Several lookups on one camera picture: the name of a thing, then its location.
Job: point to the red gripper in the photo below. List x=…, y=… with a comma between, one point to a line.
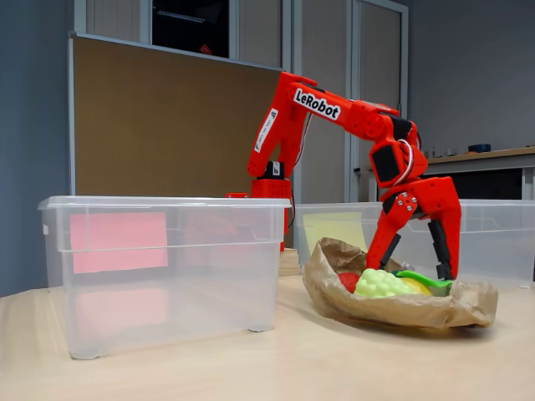
x=440, y=193

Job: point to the yellow toy lemon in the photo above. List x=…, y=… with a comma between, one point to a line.
x=418, y=287

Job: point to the light green toy grapes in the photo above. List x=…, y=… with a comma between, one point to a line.
x=378, y=285

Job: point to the red toy strawberry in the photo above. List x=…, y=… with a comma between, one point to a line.
x=348, y=280

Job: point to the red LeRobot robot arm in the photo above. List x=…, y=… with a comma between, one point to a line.
x=317, y=104

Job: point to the clear plastic bin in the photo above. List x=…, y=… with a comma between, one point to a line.
x=493, y=246
x=188, y=292

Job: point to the crumpled brown paper bag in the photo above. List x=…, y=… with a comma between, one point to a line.
x=397, y=311

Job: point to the sideboard with wooden top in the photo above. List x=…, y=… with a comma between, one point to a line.
x=493, y=175

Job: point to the yellow paper note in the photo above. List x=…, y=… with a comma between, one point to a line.
x=330, y=227

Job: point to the blue tape roll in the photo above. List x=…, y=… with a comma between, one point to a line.
x=479, y=148

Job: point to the red table clamp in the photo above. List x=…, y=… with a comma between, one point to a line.
x=237, y=195

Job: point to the tall grey cabinet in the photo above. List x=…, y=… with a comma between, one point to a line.
x=326, y=50

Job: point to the cork pin board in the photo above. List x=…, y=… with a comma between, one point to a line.
x=159, y=125

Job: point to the pink paper note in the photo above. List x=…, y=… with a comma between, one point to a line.
x=117, y=242

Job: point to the black device in cabinet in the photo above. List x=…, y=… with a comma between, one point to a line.
x=188, y=29

